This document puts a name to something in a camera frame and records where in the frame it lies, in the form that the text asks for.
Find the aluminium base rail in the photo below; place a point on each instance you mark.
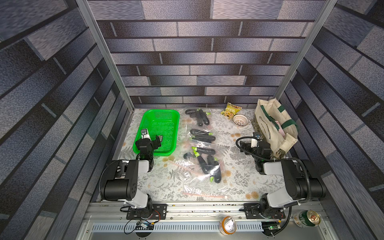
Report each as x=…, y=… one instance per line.
x=184, y=221

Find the aluminium frame post right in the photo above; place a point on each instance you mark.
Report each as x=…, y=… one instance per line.
x=318, y=24

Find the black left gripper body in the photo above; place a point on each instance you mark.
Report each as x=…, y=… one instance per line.
x=153, y=146

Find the small patterned bowl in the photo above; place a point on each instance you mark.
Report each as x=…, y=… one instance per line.
x=240, y=120

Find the large eggplant front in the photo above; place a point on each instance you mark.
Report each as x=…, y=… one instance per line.
x=204, y=117

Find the aluminium frame post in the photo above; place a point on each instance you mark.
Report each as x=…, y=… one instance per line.
x=100, y=41
x=318, y=24

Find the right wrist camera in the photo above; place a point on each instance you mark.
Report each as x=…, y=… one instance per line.
x=257, y=137

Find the floral patterned table mat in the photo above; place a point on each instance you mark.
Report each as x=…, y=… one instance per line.
x=245, y=184

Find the clear pink-dotted zip-top bag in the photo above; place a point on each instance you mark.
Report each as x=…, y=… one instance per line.
x=191, y=119

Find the green drink can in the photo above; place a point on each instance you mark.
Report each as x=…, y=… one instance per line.
x=305, y=219

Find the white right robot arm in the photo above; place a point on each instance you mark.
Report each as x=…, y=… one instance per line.
x=301, y=181

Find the tape roll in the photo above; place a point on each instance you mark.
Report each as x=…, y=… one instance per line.
x=228, y=226

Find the aluminium frame post left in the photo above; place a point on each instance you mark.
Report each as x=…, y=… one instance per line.
x=100, y=41

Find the beige tote bag green handles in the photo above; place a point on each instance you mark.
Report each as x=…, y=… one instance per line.
x=277, y=126

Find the long eggplant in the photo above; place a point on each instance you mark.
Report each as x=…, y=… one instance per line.
x=202, y=138

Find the green plastic basket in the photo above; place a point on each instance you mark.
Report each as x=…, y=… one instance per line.
x=161, y=123

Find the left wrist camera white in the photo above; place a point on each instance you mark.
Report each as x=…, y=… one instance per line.
x=144, y=133

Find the yellow snack packet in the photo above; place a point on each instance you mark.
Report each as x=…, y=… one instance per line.
x=230, y=111

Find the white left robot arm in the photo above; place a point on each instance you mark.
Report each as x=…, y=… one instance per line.
x=119, y=181

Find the small eggplant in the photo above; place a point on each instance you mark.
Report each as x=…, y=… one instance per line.
x=215, y=169

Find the long eggplant stem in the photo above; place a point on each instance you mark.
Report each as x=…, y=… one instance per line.
x=199, y=119

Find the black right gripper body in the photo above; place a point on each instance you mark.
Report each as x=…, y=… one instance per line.
x=265, y=149

